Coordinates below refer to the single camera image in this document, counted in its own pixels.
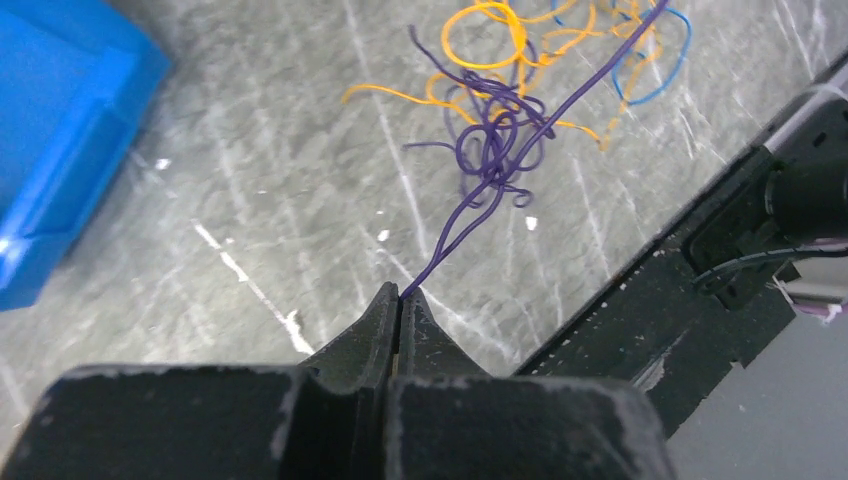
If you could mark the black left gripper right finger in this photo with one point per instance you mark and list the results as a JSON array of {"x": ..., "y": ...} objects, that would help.
[{"x": 446, "y": 418}]

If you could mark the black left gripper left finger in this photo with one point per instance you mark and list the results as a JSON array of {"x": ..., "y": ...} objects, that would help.
[{"x": 319, "y": 419}]

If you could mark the blue plastic bin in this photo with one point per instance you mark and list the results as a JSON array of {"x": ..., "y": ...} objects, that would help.
[{"x": 77, "y": 77}]

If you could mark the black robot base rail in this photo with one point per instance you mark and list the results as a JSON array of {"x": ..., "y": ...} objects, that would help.
[{"x": 702, "y": 296}]

